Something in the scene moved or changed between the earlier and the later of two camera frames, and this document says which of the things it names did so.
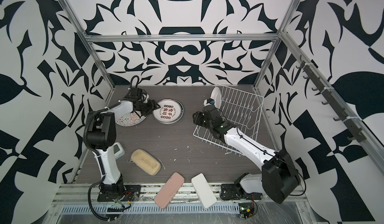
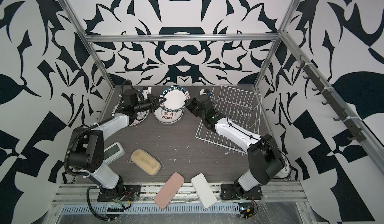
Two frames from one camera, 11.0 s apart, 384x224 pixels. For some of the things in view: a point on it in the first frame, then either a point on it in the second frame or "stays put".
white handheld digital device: [118, 150] stays put
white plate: [171, 111] stays put
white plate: [216, 95] → [176, 96]
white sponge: [205, 193] stays put
